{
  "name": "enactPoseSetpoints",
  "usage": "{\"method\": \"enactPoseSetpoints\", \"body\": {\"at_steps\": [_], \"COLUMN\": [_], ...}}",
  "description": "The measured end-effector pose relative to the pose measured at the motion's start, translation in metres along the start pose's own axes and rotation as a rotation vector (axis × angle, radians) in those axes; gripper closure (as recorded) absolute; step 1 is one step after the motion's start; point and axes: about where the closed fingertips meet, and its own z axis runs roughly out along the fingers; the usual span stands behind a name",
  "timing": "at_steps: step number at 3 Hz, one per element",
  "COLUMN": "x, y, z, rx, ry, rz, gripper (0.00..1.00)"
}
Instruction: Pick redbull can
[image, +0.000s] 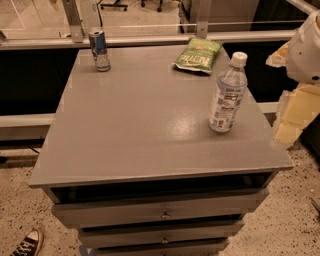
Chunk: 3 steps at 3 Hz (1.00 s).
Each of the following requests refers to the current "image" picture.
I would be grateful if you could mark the metal railing frame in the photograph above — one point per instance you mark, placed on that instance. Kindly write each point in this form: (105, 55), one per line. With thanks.
(158, 40)

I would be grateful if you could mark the red bull can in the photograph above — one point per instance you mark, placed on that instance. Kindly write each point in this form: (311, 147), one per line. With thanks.
(99, 50)

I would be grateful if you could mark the top grey drawer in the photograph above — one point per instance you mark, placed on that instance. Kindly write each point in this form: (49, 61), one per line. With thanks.
(157, 209)

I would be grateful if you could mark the black white sneaker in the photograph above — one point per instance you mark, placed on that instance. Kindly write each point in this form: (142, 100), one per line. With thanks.
(30, 245)

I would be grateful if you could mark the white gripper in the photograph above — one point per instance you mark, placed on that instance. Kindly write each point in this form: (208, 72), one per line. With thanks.
(306, 56)

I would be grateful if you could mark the green chip bag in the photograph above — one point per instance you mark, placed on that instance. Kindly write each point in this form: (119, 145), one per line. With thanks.
(198, 56)

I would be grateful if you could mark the grey drawer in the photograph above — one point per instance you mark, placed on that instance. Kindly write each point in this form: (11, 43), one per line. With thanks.
(186, 248)
(160, 234)
(157, 209)

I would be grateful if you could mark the clear plastic water bottle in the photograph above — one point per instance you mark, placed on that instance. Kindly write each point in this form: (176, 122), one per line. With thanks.
(231, 84)

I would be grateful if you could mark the grey drawer cabinet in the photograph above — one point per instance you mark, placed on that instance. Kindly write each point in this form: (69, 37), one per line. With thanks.
(141, 130)

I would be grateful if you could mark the office chair base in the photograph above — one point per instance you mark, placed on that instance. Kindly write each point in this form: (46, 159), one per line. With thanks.
(116, 4)

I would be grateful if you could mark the bottom grey drawer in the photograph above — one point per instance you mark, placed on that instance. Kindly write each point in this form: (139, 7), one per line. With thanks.
(186, 248)

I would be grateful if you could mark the middle grey drawer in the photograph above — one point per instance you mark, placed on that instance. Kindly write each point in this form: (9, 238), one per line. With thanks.
(160, 234)

